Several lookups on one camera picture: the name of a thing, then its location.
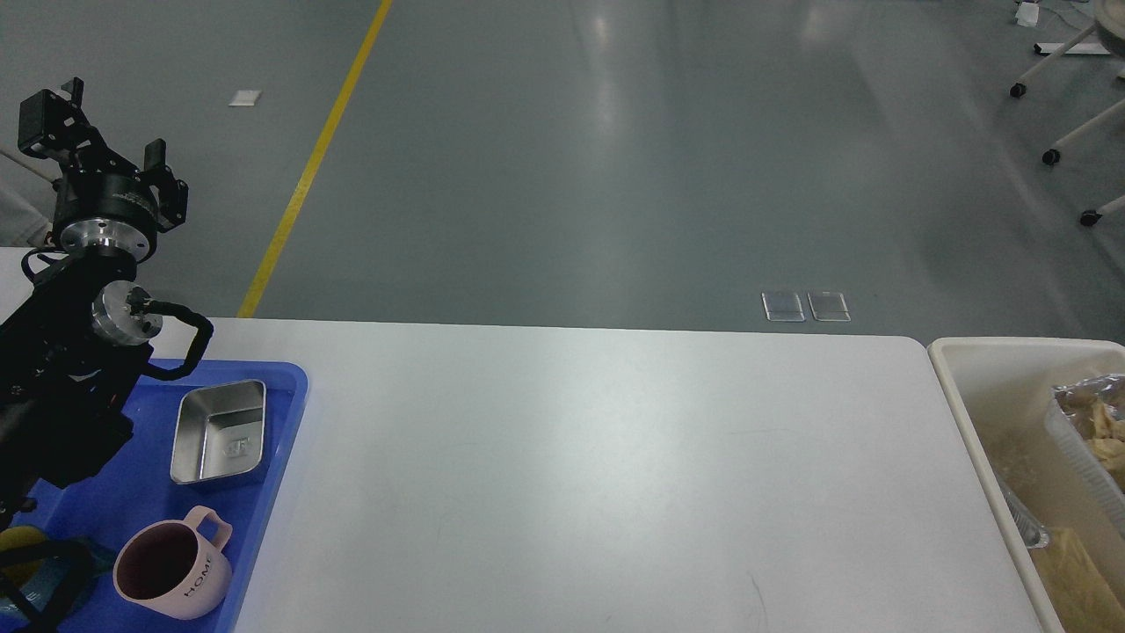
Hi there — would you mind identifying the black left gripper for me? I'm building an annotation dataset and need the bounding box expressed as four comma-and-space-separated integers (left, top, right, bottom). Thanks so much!
18, 76, 189, 263

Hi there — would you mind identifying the stainless steel rectangular container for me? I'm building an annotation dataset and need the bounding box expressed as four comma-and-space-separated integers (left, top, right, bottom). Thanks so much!
169, 380, 269, 491

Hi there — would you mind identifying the pink mug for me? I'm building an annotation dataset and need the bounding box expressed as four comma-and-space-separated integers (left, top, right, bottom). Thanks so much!
113, 506, 234, 621

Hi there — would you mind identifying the aluminium foil tray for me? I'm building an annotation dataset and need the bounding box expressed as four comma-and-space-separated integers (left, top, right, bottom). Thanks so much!
1044, 373, 1124, 535

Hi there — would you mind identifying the brown paper napkin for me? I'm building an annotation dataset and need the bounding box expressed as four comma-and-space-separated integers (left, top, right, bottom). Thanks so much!
1072, 394, 1124, 492

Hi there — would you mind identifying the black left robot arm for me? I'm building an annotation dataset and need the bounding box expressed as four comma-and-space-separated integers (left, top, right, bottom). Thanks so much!
1, 76, 214, 528

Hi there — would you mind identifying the black caster left stand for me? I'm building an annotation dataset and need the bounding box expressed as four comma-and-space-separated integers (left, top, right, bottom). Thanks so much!
1, 147, 59, 191

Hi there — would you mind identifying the person in grey trousers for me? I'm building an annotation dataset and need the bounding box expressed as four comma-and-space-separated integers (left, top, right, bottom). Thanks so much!
1, 186, 53, 247

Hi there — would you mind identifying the white paper scrap on floor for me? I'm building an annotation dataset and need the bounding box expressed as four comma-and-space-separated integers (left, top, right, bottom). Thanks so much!
228, 90, 262, 107

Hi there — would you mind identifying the white side table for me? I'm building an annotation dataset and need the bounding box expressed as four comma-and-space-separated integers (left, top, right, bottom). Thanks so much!
0, 247, 33, 322

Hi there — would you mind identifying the blue plastic tray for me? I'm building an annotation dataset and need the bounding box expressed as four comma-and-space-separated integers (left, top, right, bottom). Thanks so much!
16, 360, 308, 632

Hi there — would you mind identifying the blue mug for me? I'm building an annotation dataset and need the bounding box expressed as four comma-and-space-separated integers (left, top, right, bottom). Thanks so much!
1, 525, 116, 632

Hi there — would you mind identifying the left clear floor plate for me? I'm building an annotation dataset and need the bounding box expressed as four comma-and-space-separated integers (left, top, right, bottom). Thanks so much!
761, 291, 807, 324

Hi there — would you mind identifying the clear floor plate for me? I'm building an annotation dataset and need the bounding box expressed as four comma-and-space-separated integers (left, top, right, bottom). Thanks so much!
806, 291, 852, 322
761, 291, 807, 324

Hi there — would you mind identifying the right clear floor plate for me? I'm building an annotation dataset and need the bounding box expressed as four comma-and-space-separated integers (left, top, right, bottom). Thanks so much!
806, 291, 852, 322

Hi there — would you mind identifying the white wheeled chair base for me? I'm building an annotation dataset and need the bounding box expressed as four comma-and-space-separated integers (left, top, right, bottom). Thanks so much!
1009, 0, 1125, 227

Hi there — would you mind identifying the white plastic bin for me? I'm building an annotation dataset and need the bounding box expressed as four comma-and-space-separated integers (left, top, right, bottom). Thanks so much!
928, 338, 1122, 632

